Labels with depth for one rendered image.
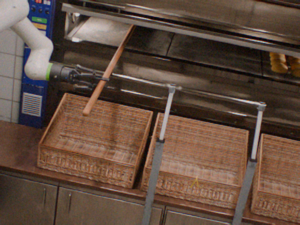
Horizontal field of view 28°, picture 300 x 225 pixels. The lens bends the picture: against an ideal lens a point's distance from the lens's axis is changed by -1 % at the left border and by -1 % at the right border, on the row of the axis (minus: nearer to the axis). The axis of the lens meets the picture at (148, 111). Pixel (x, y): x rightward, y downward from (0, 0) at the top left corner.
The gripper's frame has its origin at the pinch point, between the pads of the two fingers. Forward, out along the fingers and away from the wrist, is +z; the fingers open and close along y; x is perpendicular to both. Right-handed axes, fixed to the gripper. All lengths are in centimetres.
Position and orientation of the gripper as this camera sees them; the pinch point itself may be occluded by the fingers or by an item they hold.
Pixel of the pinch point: (102, 82)
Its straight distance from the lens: 310.5
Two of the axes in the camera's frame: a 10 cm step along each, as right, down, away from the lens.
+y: -1.6, 9.0, 4.1
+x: -1.3, 4.0, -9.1
